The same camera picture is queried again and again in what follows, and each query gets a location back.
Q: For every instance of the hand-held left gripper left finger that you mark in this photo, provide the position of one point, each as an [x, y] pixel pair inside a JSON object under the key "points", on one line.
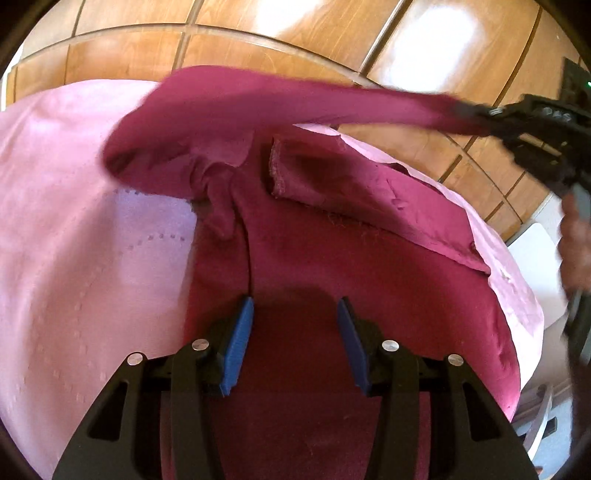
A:
{"points": [[235, 346]]}

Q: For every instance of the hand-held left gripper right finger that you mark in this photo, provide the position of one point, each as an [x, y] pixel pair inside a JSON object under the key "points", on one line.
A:
{"points": [[353, 346]]}

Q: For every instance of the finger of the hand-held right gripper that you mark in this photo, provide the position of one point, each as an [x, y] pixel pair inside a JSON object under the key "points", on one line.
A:
{"points": [[487, 119]]}

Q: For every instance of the dark red garment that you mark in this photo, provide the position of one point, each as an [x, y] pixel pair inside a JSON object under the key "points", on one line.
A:
{"points": [[323, 240]]}

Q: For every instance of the person's right hand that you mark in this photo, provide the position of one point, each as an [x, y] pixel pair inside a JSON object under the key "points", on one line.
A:
{"points": [[577, 249]]}

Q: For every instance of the pink bedsheet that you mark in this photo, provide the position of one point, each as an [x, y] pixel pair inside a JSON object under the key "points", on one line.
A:
{"points": [[83, 230]]}

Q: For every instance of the wooden wardrobe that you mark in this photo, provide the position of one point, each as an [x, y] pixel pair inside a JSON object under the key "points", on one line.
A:
{"points": [[286, 27]]}

